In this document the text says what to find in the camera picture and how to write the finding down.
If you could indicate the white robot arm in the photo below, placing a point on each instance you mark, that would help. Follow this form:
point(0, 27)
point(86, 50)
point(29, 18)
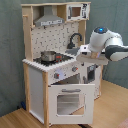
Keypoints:
point(104, 46)

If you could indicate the right red stove knob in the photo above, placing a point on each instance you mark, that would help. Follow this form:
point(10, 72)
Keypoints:
point(74, 69)

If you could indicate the grey range hood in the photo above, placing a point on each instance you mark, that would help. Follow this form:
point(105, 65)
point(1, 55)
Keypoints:
point(48, 17)

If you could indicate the silver toy pot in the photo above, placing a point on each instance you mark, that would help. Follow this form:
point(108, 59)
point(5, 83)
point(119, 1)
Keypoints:
point(48, 55)

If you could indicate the cabinet door with dispenser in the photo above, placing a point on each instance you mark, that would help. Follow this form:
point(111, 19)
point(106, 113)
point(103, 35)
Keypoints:
point(91, 74)

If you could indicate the wooden toy kitchen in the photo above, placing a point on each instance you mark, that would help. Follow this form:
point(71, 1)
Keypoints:
point(39, 78)

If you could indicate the black stove top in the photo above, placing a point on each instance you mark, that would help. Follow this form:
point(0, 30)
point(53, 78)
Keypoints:
point(59, 58)

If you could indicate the left red stove knob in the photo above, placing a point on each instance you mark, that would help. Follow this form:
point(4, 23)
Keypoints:
point(56, 75)

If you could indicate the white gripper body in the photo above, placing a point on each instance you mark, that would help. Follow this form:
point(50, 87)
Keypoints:
point(85, 55)

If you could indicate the white oven door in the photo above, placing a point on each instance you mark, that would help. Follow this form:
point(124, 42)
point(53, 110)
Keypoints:
point(71, 103)

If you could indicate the black toy faucet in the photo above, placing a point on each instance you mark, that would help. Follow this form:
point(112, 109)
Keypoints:
point(73, 40)

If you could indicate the grey toy sink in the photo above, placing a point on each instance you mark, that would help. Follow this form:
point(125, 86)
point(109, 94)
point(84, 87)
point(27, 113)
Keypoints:
point(74, 51)

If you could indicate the toy microwave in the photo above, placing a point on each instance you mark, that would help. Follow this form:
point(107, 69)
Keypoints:
point(78, 11)

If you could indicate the red stove knob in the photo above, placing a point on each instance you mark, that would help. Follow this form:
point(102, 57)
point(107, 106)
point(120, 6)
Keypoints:
point(56, 75)
point(74, 69)

